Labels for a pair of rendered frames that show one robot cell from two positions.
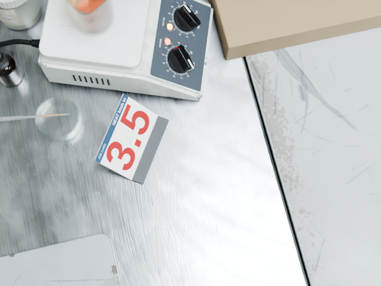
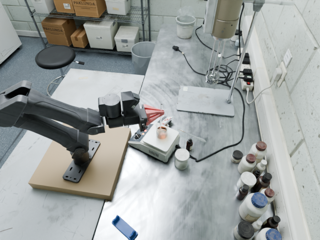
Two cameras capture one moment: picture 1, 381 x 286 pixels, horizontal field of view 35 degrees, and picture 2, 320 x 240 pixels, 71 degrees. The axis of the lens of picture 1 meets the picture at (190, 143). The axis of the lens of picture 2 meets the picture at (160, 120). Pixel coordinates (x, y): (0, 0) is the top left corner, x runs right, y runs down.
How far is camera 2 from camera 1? 0.92 m
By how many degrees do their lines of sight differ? 55
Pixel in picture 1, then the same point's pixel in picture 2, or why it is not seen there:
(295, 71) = not seen: hidden behind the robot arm
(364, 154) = not seen: hidden behind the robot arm
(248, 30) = (123, 130)
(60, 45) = (173, 132)
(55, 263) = (189, 107)
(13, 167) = (194, 128)
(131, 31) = (154, 129)
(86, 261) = (183, 106)
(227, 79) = (133, 129)
